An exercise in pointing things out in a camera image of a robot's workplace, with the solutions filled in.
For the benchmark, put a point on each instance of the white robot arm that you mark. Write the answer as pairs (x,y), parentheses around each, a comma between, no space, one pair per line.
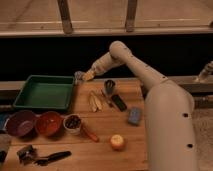
(171,144)

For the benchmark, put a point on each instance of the grey object at left edge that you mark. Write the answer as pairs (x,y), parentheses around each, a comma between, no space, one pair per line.
(5,142)

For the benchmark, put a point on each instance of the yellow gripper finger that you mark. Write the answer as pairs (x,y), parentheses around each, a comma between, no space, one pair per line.
(89,75)

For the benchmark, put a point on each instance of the dark metal cup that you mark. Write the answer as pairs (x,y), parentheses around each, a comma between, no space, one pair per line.
(109,86)

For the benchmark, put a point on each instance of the purple bowl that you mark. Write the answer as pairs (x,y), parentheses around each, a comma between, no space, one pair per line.
(21,123)

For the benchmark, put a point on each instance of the orange carrot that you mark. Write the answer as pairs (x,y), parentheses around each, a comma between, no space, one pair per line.
(88,133)

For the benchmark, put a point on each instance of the blue object at left edge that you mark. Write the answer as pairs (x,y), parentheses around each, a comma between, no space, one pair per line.
(3,120)

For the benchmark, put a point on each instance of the black handled utensil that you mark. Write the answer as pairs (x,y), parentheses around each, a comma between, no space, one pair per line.
(43,161)

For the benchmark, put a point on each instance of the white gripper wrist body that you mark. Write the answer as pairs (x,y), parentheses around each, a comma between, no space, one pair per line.
(104,64)

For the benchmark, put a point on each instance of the white cup with beans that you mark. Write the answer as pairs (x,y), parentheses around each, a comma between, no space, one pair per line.
(72,124)

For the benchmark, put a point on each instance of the green plastic tray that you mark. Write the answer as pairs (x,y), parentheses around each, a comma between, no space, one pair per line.
(43,92)

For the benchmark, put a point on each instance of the blue sponge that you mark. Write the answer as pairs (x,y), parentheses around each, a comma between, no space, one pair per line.
(134,116)

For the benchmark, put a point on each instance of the red bowl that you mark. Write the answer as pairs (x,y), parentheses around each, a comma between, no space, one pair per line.
(48,123)

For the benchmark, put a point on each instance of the yellow apple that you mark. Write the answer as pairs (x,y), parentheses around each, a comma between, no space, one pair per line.
(117,142)

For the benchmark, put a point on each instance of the metal clamp tool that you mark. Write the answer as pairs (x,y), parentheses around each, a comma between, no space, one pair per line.
(27,154)

